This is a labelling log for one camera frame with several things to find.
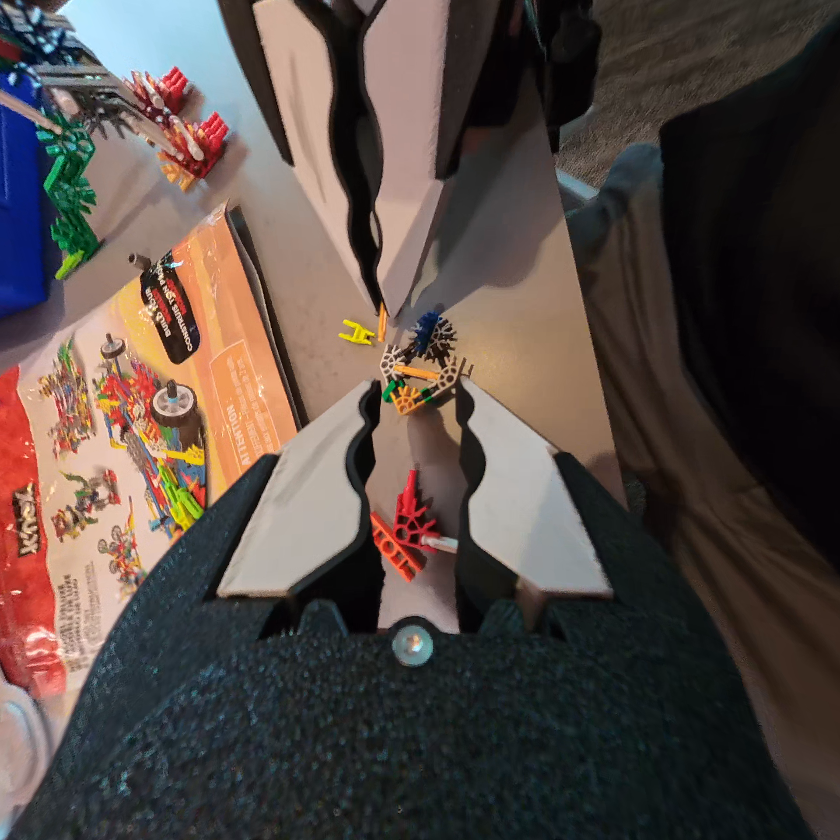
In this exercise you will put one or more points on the red fan connector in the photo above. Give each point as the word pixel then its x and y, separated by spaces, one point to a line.
pixel 413 518

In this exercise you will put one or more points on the small blue plastic bin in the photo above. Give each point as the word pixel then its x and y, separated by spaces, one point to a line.
pixel 19 210

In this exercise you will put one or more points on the small grey spacer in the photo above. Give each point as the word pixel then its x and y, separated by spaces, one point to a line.
pixel 139 261

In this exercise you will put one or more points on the short yellow rod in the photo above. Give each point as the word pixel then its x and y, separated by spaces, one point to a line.
pixel 382 323

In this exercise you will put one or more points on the construction toy set plastic bag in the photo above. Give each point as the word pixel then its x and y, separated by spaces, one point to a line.
pixel 216 341

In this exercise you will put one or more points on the small multicolour toy assembly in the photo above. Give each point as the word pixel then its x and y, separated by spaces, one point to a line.
pixel 420 371

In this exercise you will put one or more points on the black grey connector toy assembly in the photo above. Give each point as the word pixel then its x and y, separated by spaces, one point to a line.
pixel 72 79

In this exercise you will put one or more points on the yellow clip connector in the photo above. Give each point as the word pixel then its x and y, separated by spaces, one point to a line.
pixel 358 333

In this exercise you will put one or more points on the red yellow connector toy assembly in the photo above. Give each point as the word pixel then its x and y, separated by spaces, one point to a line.
pixel 190 144

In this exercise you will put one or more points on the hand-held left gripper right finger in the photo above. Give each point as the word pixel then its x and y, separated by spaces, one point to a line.
pixel 538 525

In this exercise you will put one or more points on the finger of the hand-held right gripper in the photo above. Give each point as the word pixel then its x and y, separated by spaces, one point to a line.
pixel 308 98
pixel 420 98

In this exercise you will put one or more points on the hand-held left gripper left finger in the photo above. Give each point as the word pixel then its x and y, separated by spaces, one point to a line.
pixel 295 525

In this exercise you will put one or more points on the person's black top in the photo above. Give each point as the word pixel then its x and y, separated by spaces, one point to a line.
pixel 754 262

